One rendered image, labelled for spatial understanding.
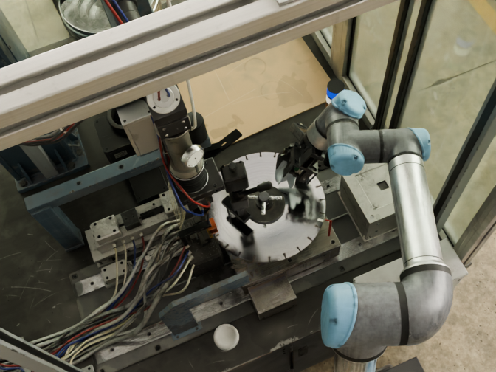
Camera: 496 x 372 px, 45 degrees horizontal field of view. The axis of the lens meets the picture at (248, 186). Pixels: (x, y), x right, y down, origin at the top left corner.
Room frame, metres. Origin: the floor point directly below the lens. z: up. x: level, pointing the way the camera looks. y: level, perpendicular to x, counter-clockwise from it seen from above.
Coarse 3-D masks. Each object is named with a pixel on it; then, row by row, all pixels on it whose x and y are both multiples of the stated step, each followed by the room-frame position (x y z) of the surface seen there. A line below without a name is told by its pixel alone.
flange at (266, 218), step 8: (256, 192) 0.71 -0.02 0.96; (272, 192) 0.71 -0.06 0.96; (280, 192) 0.70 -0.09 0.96; (256, 200) 0.68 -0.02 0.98; (272, 200) 0.68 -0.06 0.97; (280, 200) 0.68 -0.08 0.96; (248, 208) 0.67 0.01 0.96; (256, 208) 0.67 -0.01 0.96; (272, 208) 0.66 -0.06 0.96; (280, 208) 0.65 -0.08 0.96; (256, 216) 0.64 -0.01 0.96; (264, 216) 0.64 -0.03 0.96; (272, 216) 0.63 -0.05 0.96
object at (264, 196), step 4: (264, 192) 0.69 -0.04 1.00; (248, 196) 0.69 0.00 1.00; (252, 196) 0.68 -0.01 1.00; (256, 196) 0.68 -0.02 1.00; (260, 196) 0.68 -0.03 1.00; (264, 196) 0.68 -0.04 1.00; (268, 196) 0.67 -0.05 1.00; (272, 196) 0.67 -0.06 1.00; (276, 196) 0.67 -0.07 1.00; (280, 196) 0.67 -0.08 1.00; (260, 200) 0.67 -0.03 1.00; (264, 200) 0.67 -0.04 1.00; (268, 200) 0.67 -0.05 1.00; (264, 204) 0.66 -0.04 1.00; (264, 208) 0.64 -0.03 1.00; (264, 212) 0.63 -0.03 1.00
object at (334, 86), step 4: (332, 80) 0.90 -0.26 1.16; (336, 80) 0.90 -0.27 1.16; (340, 80) 0.89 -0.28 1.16; (328, 84) 0.89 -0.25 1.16; (332, 84) 0.89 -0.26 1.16; (336, 84) 0.88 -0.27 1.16; (340, 84) 0.88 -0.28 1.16; (344, 84) 0.88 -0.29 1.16; (328, 88) 0.88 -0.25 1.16; (332, 88) 0.87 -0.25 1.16; (336, 88) 0.87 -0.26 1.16; (340, 88) 0.87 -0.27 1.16; (344, 88) 0.87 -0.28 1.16; (328, 92) 0.87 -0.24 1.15; (332, 92) 0.86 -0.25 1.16; (336, 92) 0.86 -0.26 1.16; (328, 96) 0.87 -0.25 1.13; (332, 96) 0.86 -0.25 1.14
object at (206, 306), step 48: (192, 144) 0.64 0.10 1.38; (192, 192) 0.60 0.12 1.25; (336, 192) 0.77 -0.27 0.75; (192, 240) 0.63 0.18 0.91; (336, 240) 0.58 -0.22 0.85; (384, 240) 0.59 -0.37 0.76; (96, 288) 0.59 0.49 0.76; (192, 288) 0.54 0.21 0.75; (240, 288) 0.52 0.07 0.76; (288, 288) 0.48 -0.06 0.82; (144, 336) 0.42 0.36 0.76; (192, 336) 0.40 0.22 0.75
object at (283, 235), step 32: (256, 160) 0.82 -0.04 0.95; (224, 192) 0.74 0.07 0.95; (288, 192) 0.70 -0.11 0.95; (320, 192) 0.69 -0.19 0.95; (224, 224) 0.64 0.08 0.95; (256, 224) 0.62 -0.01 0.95; (288, 224) 0.61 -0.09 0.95; (320, 224) 0.59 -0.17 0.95; (256, 256) 0.53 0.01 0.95; (288, 256) 0.52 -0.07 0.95
